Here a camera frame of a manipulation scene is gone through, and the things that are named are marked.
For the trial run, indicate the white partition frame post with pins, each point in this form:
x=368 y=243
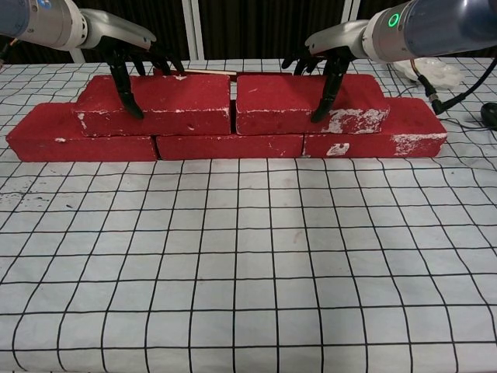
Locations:
x=352 y=8
x=187 y=31
x=76 y=54

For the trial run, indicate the checkered light blue tablecloth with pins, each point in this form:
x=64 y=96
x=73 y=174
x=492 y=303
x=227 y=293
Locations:
x=248 y=272

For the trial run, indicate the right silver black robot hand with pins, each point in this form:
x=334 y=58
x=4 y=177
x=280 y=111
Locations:
x=338 y=39

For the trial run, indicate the red brick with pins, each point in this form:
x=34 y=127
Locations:
x=39 y=143
x=229 y=147
x=279 y=97
x=174 y=101
x=415 y=120

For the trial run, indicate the white flower paint palette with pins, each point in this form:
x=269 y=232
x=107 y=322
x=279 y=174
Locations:
x=446 y=75

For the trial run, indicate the black computer mouse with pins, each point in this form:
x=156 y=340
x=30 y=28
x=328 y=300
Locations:
x=490 y=114

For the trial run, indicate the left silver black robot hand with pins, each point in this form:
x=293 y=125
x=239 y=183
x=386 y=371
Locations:
x=120 y=27

